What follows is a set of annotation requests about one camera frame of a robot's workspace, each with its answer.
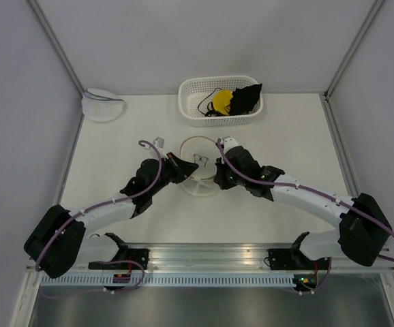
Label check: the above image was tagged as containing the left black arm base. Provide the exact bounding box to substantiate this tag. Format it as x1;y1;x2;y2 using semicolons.
88;232;149;271

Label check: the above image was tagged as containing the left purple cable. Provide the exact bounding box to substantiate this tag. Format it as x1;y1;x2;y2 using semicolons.
34;139;164;272

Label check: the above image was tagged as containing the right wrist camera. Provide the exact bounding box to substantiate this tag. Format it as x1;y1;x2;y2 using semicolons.
217;137;240;152

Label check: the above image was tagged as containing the black bra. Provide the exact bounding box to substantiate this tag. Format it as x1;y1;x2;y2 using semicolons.
229;84;262;116

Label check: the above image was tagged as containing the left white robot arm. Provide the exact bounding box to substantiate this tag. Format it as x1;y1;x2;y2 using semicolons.
24;153;199;279

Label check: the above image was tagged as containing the purple cable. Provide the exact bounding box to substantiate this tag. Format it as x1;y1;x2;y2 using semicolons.
34;139;164;272
215;138;394;264

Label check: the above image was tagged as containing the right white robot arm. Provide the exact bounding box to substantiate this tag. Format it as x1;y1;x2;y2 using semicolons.
214;138;391;269

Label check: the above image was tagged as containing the aluminium mounting rail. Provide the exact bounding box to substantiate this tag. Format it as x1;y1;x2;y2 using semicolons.
26;242;394;273

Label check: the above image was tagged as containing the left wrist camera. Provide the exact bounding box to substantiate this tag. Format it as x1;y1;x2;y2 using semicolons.
153;137;165;151

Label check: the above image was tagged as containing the white plastic basket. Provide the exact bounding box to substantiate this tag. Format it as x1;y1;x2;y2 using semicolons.
178;76;263;127

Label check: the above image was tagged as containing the yellow bra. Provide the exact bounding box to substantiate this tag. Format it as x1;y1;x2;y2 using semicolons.
212;89;233;116

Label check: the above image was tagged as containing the white slotted cable duct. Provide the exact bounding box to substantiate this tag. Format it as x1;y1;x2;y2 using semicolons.
41;273;295;287

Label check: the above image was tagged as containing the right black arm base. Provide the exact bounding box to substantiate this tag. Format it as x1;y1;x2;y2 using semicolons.
264;232;329;271

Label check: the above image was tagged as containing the white folded mesh bag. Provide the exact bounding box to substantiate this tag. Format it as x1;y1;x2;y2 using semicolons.
81;88;125;123

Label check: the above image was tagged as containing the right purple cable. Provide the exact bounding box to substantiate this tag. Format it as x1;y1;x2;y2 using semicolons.
215;138;394;264

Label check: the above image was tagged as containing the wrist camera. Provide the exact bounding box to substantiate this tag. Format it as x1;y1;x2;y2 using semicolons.
217;137;240;152
153;137;165;151

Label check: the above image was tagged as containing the white mesh laundry bag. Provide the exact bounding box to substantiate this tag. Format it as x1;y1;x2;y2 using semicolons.
180;136;219;197

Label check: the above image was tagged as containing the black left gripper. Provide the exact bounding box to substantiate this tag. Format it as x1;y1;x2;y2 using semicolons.
149;152;198;196

